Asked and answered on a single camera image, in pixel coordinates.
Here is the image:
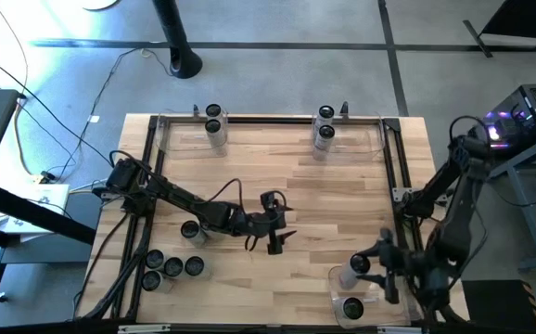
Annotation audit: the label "black power plug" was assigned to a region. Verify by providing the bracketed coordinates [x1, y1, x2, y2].
[33, 170, 58, 185]

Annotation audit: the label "Celsius Peach Vibe can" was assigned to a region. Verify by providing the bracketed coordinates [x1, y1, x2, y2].
[332, 296, 365, 322]
[163, 257, 188, 279]
[338, 253, 372, 291]
[140, 270, 175, 294]

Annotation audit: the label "Celsius Arctic Vibe can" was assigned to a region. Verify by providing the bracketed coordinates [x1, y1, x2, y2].
[313, 104, 337, 129]
[180, 219, 210, 247]
[184, 255, 213, 280]
[313, 123, 337, 162]

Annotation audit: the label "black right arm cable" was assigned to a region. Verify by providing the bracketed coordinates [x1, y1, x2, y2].
[448, 114, 491, 154]

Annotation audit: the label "white metal bracket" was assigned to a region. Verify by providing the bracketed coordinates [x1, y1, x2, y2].
[376, 326, 430, 334]
[117, 323, 172, 334]

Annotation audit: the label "grey metal cart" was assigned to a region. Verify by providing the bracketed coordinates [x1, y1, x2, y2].
[483, 127, 536, 273]

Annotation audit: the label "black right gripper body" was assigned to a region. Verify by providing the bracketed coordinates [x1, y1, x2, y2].
[378, 227, 417, 305]

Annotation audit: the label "black folding stand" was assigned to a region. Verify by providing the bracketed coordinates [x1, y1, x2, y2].
[462, 0, 536, 59]

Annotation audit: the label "beige power cable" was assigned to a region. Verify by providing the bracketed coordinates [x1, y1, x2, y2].
[0, 0, 37, 177]

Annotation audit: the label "black power cable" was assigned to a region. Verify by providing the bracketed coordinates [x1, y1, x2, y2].
[57, 45, 174, 183]
[0, 45, 115, 168]

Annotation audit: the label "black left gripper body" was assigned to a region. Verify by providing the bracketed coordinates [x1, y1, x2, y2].
[248, 188, 289, 256]

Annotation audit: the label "black stand pole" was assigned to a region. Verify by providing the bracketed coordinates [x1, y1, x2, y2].
[150, 0, 204, 80]

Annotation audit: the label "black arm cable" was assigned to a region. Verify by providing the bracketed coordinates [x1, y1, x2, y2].
[448, 114, 491, 154]
[200, 177, 246, 217]

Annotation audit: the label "white box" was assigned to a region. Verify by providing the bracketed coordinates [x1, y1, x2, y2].
[0, 183, 72, 236]

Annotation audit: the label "clear plastic bin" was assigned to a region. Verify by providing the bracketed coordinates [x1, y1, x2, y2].
[155, 109, 230, 161]
[326, 263, 412, 329]
[311, 110, 387, 162]

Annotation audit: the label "Celsius Tropical Vibe can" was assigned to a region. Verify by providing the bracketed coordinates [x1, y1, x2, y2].
[204, 102, 229, 124]
[145, 249, 170, 273]
[203, 118, 229, 158]

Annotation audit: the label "black case hazard stripes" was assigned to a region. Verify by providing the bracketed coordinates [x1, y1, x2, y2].
[461, 279, 536, 334]

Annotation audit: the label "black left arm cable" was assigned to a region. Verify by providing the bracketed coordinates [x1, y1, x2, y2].
[200, 177, 246, 217]

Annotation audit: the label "black aluminium table frame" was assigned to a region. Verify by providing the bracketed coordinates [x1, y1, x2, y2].
[73, 114, 471, 326]

